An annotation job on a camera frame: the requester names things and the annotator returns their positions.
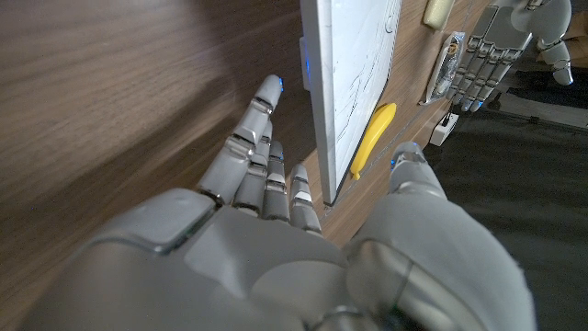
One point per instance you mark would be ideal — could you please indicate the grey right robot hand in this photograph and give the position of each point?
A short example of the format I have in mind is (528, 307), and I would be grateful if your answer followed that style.
(285, 271)

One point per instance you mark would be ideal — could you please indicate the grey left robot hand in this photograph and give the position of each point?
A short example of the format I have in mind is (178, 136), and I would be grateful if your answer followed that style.
(494, 43)

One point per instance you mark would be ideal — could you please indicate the pale yellow sponge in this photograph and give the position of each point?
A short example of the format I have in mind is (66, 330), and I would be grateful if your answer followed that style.
(437, 13)

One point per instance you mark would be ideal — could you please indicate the small whiteboard with black frame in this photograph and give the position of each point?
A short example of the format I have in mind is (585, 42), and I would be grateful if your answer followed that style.
(349, 87)

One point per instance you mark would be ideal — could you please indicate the clear plastic package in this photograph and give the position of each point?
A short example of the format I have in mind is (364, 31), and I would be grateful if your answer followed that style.
(443, 69)

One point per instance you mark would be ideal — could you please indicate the yellow toy banana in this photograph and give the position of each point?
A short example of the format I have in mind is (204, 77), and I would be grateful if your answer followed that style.
(373, 135)

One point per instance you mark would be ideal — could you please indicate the white power strip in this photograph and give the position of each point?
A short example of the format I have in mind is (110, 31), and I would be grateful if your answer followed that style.
(443, 130)

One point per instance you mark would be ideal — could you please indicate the black backdrop curtain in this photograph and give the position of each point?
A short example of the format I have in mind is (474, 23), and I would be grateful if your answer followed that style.
(528, 193)

